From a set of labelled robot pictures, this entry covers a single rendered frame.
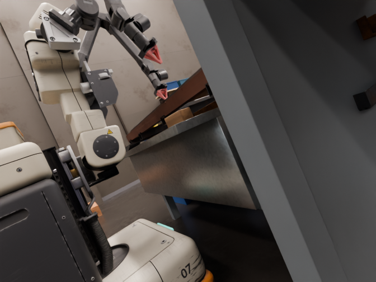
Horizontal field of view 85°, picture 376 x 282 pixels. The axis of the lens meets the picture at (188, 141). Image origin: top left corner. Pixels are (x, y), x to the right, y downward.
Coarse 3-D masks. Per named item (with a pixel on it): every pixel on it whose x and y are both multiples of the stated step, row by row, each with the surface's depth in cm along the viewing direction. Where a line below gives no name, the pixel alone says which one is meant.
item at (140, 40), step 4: (140, 32) 89; (136, 36) 89; (140, 36) 89; (144, 36) 90; (136, 40) 89; (140, 40) 89; (144, 40) 90; (148, 40) 88; (136, 44) 91; (140, 44) 90; (144, 44) 88; (148, 44) 88; (140, 48) 91; (144, 48) 90; (148, 48) 92; (140, 52) 92
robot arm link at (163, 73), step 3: (150, 63) 132; (147, 66) 132; (150, 66) 132; (150, 69) 131; (153, 69) 132; (156, 69) 135; (159, 69) 137; (162, 69) 138; (150, 72) 133; (153, 72) 136; (159, 72) 136; (162, 72) 136; (165, 72) 137; (147, 75) 137; (159, 75) 135; (162, 75) 135; (165, 75) 136; (162, 78) 136; (165, 78) 138
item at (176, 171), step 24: (216, 120) 70; (168, 144) 107; (192, 144) 88; (216, 144) 75; (144, 168) 158; (168, 168) 120; (192, 168) 96; (216, 168) 81; (240, 168) 71; (168, 192) 135; (192, 192) 106; (216, 192) 88; (240, 192) 75
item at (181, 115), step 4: (188, 108) 78; (176, 112) 76; (180, 112) 75; (184, 112) 76; (188, 112) 78; (168, 116) 80; (172, 116) 78; (176, 116) 77; (180, 116) 75; (184, 116) 76; (188, 116) 77; (192, 116) 79; (168, 120) 80; (172, 120) 79; (176, 120) 77; (180, 120) 76; (184, 120) 75; (168, 124) 81; (172, 124) 80
